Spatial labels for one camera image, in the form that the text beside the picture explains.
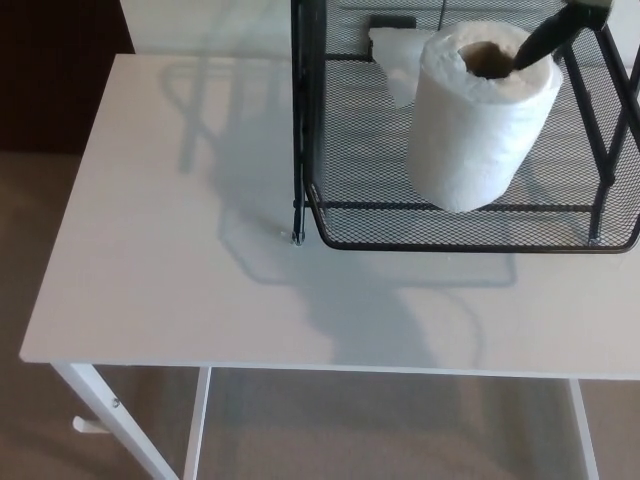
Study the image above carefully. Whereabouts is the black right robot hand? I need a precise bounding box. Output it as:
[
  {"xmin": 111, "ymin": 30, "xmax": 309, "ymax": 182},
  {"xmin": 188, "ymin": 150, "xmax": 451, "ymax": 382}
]
[{"xmin": 512, "ymin": 0, "xmax": 614, "ymax": 72}]

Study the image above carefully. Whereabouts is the black mesh file tray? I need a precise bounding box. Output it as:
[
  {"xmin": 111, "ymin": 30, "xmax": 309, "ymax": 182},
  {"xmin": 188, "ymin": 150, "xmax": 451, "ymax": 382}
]
[{"xmin": 289, "ymin": 0, "xmax": 640, "ymax": 255}]

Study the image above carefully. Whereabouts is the white desk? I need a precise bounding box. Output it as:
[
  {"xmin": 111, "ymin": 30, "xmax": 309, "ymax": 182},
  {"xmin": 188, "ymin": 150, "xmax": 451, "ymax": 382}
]
[{"xmin": 18, "ymin": 53, "xmax": 640, "ymax": 480}]

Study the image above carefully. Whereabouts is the dark wooden cabinet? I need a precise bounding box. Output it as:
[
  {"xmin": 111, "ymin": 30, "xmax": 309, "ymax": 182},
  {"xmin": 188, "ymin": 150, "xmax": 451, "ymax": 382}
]
[{"xmin": 0, "ymin": 0, "xmax": 137, "ymax": 153}]

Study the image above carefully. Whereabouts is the white toilet paper roll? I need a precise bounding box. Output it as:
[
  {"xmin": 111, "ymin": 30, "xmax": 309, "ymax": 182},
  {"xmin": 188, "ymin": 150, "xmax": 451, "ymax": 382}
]
[{"xmin": 368, "ymin": 21, "xmax": 565, "ymax": 213}]

